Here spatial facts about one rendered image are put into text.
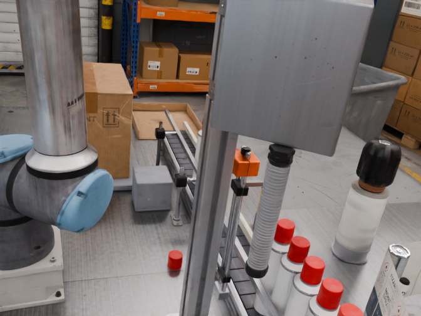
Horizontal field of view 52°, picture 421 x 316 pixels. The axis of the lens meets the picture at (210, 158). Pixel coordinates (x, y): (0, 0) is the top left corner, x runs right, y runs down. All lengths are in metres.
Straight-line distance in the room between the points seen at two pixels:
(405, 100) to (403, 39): 0.56
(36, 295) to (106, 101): 0.54
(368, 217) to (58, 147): 0.68
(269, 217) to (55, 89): 0.36
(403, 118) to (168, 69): 2.38
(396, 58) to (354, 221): 3.65
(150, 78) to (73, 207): 3.96
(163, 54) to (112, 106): 3.39
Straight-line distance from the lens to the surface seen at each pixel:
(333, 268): 1.08
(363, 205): 1.03
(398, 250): 0.86
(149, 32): 5.27
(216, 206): 0.72
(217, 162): 0.67
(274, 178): 0.58
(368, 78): 3.76
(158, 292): 0.99
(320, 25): 0.54
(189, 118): 1.87
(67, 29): 0.67
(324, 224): 1.22
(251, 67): 0.56
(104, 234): 1.14
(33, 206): 0.79
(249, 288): 0.95
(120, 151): 1.29
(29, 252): 0.91
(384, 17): 6.85
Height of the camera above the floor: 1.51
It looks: 26 degrees down
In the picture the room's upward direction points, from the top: 8 degrees clockwise
